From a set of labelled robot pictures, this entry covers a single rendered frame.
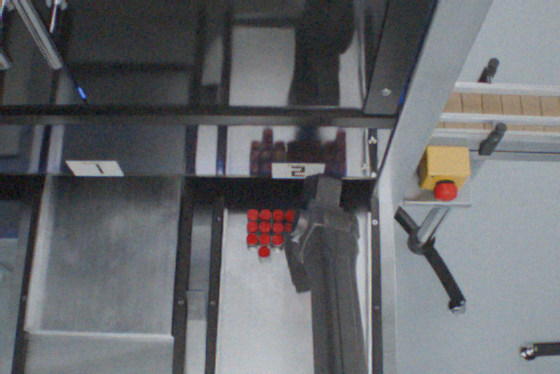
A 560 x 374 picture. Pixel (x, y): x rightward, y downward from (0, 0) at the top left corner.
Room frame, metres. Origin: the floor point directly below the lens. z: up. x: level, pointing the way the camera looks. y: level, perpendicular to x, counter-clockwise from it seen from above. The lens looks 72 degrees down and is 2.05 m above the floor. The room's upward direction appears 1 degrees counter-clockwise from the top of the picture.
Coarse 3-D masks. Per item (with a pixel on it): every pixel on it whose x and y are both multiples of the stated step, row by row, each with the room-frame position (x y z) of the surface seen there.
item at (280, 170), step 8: (272, 168) 0.44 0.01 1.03; (280, 168) 0.44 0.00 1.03; (288, 168) 0.44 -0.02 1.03; (296, 168) 0.44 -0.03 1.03; (312, 168) 0.44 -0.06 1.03; (320, 168) 0.44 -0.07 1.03; (280, 176) 0.44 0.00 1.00; (288, 176) 0.44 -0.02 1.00; (296, 176) 0.44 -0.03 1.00; (304, 176) 0.44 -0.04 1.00
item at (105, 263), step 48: (48, 192) 0.46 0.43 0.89; (96, 192) 0.47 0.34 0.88; (144, 192) 0.46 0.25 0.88; (48, 240) 0.37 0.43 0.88; (96, 240) 0.37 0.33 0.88; (144, 240) 0.37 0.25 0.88; (48, 288) 0.28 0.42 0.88; (96, 288) 0.28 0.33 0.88; (144, 288) 0.28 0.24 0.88; (144, 336) 0.19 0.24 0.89
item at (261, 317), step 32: (224, 224) 0.39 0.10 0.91; (224, 256) 0.33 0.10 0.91; (256, 256) 0.34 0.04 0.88; (224, 288) 0.28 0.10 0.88; (256, 288) 0.28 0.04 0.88; (288, 288) 0.28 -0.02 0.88; (224, 320) 0.22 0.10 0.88; (256, 320) 0.22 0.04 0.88; (288, 320) 0.22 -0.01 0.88; (224, 352) 0.16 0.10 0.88; (256, 352) 0.16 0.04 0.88; (288, 352) 0.16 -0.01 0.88
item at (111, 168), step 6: (72, 162) 0.45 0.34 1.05; (78, 162) 0.45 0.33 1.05; (84, 162) 0.45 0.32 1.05; (90, 162) 0.45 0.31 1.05; (96, 162) 0.45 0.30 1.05; (102, 162) 0.45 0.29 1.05; (108, 162) 0.45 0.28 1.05; (114, 162) 0.45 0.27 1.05; (72, 168) 0.45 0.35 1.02; (78, 168) 0.45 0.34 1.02; (84, 168) 0.45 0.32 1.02; (90, 168) 0.45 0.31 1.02; (96, 168) 0.45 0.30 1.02; (102, 168) 0.45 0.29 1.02; (108, 168) 0.45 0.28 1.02; (114, 168) 0.45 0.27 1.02; (78, 174) 0.45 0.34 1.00; (84, 174) 0.45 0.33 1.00; (90, 174) 0.45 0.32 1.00; (96, 174) 0.45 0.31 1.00; (102, 174) 0.45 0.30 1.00; (108, 174) 0.45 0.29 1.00; (114, 174) 0.45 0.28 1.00; (120, 174) 0.45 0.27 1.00
